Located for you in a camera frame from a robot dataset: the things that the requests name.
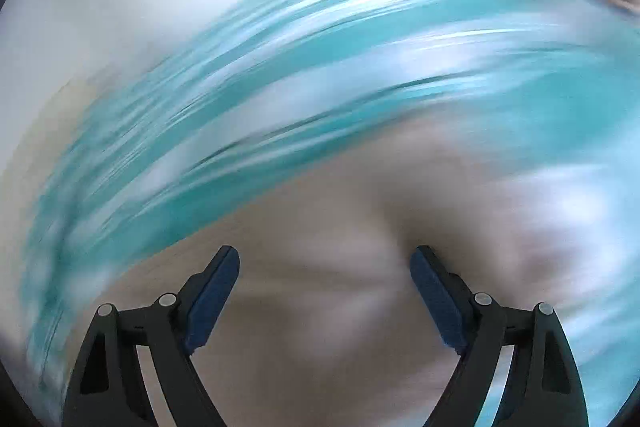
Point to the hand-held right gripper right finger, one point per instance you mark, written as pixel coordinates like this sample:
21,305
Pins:
441,307

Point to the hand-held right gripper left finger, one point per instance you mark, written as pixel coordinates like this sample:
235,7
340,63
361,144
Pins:
210,307

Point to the beige pants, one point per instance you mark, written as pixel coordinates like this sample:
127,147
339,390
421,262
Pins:
325,207

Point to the teal checked blanket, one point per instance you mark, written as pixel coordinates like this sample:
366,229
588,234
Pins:
300,57

